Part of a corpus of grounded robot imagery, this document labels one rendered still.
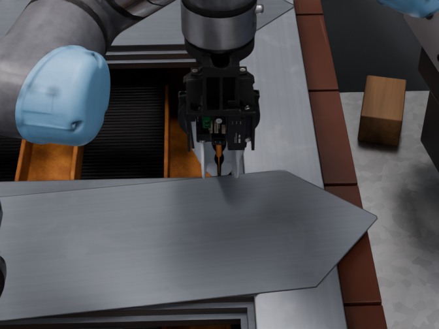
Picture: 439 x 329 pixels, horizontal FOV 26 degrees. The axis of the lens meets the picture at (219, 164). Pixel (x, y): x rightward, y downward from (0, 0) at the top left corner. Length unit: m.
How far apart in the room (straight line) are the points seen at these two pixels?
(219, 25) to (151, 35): 0.42
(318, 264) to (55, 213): 0.30
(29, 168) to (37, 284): 0.40
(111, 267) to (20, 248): 0.10
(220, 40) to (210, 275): 0.25
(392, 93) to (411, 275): 0.31
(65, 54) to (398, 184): 0.74
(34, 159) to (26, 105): 0.69
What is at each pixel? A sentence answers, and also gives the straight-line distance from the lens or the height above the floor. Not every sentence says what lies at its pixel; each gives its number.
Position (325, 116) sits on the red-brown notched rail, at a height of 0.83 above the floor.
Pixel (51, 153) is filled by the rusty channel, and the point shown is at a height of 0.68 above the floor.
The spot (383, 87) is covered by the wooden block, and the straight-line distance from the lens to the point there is 1.44.
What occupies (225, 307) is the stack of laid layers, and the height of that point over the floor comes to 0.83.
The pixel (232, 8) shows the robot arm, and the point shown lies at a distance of 0.91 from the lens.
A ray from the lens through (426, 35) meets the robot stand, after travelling 1.21.
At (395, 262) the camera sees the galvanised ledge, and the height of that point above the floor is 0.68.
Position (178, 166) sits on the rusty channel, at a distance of 1.36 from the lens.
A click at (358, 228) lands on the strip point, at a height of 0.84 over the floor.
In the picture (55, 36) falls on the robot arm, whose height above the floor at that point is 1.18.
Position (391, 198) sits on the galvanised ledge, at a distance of 1.33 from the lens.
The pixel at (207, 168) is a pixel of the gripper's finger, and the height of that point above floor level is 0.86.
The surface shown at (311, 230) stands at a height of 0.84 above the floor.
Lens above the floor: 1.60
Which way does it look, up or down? 42 degrees down
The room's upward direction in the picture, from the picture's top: straight up
